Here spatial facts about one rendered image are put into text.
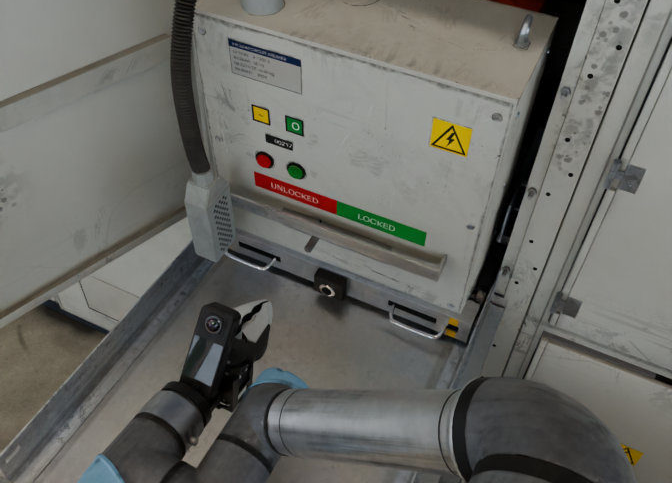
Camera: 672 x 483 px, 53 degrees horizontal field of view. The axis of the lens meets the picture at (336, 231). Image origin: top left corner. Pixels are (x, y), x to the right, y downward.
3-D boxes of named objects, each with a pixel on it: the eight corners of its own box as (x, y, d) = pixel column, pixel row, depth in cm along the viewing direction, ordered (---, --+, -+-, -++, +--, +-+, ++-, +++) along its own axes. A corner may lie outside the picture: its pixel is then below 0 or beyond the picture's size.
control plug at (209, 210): (217, 264, 122) (204, 197, 108) (195, 255, 123) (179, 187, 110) (239, 235, 126) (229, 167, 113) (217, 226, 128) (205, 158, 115)
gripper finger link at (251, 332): (266, 324, 100) (233, 365, 93) (268, 295, 97) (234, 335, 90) (284, 332, 99) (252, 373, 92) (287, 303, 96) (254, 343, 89)
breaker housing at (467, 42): (461, 320, 119) (520, 101, 83) (223, 227, 133) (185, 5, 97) (534, 149, 150) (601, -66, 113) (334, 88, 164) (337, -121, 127)
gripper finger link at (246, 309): (248, 317, 101) (214, 356, 94) (249, 287, 98) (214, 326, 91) (266, 324, 100) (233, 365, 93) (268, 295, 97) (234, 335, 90)
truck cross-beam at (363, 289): (466, 343, 121) (472, 325, 117) (213, 242, 137) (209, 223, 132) (475, 322, 124) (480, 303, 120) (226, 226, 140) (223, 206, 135)
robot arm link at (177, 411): (131, 402, 78) (190, 431, 75) (155, 376, 81) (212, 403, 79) (135, 442, 82) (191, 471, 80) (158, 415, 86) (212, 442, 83)
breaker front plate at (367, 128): (455, 323, 119) (512, 108, 83) (223, 232, 132) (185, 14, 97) (458, 317, 120) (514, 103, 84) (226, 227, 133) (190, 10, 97)
